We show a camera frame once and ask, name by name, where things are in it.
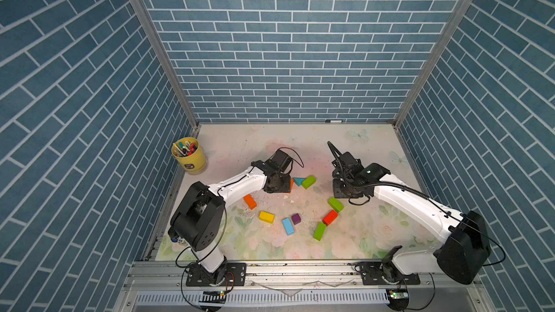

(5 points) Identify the purple cube block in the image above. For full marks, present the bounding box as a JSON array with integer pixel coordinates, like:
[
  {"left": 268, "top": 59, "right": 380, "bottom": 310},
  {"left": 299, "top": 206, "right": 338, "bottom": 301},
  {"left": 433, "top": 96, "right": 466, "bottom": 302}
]
[{"left": 291, "top": 213, "right": 301, "bottom": 225}]

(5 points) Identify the teal triangle block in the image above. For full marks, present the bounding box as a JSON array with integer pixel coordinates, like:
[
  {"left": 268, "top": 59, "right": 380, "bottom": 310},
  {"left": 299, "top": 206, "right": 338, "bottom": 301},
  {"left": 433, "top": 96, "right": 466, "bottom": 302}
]
[{"left": 293, "top": 178, "right": 304, "bottom": 186}]

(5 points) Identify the aluminium front rail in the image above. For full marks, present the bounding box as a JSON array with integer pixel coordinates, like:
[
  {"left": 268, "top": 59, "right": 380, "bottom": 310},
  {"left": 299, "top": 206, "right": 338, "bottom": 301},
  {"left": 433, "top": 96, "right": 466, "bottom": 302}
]
[{"left": 114, "top": 260, "right": 495, "bottom": 311}]

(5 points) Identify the blue black stapler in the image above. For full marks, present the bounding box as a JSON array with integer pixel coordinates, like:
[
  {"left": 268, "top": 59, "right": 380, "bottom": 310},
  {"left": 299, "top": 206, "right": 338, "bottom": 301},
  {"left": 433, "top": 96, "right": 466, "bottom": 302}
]
[{"left": 170, "top": 236, "right": 186, "bottom": 245}]

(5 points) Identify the red block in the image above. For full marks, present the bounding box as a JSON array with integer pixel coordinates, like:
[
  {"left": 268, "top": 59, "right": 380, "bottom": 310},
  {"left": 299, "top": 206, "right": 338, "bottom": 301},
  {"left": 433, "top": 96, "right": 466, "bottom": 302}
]
[{"left": 322, "top": 209, "right": 338, "bottom": 226}]

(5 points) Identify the green block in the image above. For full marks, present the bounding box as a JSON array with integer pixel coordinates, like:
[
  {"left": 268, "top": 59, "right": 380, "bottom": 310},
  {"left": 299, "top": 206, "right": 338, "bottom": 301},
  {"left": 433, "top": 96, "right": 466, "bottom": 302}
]
[
  {"left": 301, "top": 176, "right": 317, "bottom": 189},
  {"left": 314, "top": 222, "right": 327, "bottom": 241},
  {"left": 328, "top": 197, "right": 344, "bottom": 214}
]

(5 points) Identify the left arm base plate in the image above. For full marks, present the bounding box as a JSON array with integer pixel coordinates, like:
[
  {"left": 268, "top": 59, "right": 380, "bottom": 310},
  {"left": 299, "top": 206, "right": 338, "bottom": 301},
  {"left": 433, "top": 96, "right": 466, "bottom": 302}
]
[{"left": 185, "top": 261, "right": 247, "bottom": 287}]

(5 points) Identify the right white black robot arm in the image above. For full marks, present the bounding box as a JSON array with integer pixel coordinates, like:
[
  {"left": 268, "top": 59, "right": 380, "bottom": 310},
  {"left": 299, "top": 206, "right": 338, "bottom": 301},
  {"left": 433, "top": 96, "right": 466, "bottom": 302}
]
[{"left": 328, "top": 142, "right": 492, "bottom": 285}]

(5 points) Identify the light blue block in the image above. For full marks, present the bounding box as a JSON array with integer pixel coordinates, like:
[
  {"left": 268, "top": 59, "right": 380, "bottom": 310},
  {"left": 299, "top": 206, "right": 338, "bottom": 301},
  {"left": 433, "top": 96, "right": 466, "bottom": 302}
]
[{"left": 282, "top": 218, "right": 295, "bottom": 236}]

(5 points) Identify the floral table mat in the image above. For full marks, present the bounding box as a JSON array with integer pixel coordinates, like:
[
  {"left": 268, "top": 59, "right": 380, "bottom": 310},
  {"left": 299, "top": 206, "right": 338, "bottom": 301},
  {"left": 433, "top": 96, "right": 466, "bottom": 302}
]
[{"left": 179, "top": 124, "right": 435, "bottom": 260}]

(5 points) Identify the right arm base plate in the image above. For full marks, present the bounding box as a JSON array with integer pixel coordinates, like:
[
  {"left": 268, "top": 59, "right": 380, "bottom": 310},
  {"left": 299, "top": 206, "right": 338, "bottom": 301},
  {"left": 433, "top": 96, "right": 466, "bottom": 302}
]
[{"left": 356, "top": 261, "right": 421, "bottom": 285}]

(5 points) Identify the yellow block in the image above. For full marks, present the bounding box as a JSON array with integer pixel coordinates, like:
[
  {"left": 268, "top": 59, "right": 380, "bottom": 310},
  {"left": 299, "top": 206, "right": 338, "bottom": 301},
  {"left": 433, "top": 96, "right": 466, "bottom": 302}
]
[{"left": 259, "top": 211, "right": 275, "bottom": 224}]

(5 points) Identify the yellow pen cup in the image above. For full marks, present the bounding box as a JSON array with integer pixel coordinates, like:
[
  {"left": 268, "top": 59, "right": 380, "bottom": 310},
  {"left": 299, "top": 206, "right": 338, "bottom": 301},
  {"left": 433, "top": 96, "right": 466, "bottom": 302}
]
[{"left": 171, "top": 137, "right": 208, "bottom": 175}]

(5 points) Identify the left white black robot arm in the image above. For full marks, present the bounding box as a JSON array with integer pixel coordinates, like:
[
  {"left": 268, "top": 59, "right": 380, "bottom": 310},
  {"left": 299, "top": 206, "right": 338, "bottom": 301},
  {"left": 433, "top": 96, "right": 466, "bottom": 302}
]
[{"left": 168, "top": 147, "right": 296, "bottom": 286}]

